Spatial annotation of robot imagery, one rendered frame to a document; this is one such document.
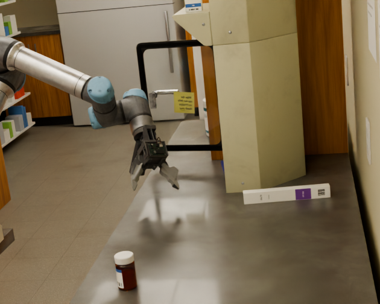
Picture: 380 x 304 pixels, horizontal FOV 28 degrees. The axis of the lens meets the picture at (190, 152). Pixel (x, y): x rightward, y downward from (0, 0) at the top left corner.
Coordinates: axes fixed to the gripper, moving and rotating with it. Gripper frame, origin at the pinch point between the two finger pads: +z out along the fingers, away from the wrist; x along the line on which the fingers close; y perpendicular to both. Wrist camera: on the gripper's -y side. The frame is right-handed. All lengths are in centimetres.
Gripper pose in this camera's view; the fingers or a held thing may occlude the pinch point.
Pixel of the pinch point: (155, 191)
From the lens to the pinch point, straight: 231.1
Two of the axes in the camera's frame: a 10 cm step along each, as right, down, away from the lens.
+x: 8.8, 0.0, 4.7
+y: 4.0, -5.3, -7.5
